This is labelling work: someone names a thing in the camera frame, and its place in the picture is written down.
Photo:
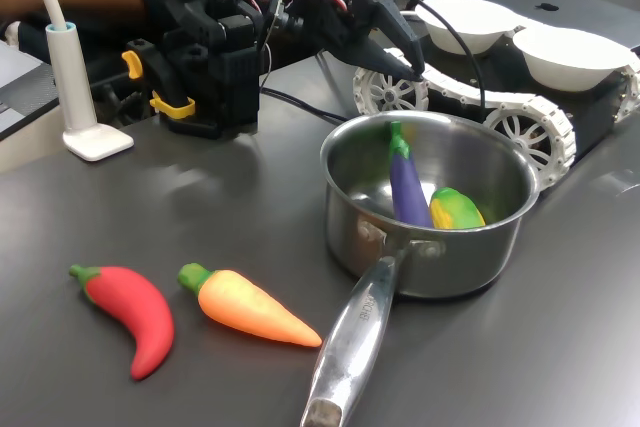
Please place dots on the purple toy aubergine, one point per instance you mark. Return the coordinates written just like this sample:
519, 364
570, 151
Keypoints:
407, 187

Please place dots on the yellow green toy corn cob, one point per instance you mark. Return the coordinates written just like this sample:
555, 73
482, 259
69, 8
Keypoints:
460, 209

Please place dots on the closed grey laptop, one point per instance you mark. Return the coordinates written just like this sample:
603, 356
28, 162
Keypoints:
575, 2

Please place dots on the white bowl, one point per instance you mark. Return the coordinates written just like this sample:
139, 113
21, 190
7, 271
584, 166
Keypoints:
465, 27
570, 59

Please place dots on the tracked vehicle with white tracks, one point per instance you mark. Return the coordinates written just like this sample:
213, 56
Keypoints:
525, 102

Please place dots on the black yellow table clamp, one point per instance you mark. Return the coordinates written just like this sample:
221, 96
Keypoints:
160, 72

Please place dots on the red toy chilli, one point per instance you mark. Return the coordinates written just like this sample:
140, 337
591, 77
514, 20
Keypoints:
135, 307

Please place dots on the orange toy carrot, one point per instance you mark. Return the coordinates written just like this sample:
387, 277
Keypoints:
240, 304

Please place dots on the white post with foot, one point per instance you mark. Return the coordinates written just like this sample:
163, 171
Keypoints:
65, 62

